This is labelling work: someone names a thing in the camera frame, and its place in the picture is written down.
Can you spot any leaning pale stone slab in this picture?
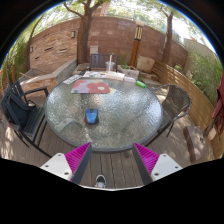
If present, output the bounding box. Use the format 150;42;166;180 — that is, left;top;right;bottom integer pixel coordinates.
136;54;156;73

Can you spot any slender leaning tree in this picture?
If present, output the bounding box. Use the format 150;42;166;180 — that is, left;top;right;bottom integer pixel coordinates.
159;6;176;64

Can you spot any blue computer mouse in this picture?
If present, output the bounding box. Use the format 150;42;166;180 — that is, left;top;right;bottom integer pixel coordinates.
84;108;100;126

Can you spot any thin curved tree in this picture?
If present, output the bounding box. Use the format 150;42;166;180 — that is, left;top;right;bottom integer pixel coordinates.
24;13;46;73

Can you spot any dark wooden slatted chair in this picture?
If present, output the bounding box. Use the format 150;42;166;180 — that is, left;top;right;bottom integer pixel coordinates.
88;53;120;72

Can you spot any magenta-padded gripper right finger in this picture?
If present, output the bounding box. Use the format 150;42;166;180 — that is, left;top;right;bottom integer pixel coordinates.
132;142;184;186

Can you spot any pale concrete planter box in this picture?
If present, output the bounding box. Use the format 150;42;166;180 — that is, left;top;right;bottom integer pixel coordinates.
119;64;140;81

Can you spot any clear plastic cup with straw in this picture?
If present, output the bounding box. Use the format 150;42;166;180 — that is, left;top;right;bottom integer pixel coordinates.
105;54;116;74

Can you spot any black metal chair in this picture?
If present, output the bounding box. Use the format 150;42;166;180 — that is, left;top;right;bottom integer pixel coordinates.
0;79;53;158

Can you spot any small green packet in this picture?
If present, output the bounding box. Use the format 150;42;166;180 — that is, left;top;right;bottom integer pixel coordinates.
135;80;147;89

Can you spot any thick forked tree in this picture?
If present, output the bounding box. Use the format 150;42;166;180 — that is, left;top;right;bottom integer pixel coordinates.
63;0;111;65

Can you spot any wooden garden lamp post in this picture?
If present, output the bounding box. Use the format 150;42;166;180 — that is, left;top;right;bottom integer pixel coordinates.
129;20;145;68

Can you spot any small white packet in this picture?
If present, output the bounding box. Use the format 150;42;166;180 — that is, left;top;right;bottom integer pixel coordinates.
123;76;137;84

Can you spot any illustrated paper sheet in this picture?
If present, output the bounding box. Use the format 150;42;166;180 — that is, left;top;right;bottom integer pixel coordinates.
82;70;108;80

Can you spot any brown wicker chair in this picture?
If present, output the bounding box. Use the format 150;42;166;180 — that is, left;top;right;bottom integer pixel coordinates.
145;83;193;148

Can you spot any dark red hanging cloth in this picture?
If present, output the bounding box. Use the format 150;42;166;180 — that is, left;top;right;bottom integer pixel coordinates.
211;71;224;134

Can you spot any raised stone garden bed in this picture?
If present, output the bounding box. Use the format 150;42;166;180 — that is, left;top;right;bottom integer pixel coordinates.
19;58;78;94

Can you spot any curved wooden slat fence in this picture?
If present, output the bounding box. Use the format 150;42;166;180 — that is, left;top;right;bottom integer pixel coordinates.
151;61;224;158

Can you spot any grey utility box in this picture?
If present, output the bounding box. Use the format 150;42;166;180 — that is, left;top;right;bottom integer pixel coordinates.
89;45;100;55

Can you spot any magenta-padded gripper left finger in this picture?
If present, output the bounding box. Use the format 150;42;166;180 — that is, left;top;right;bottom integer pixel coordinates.
39;142;93;186

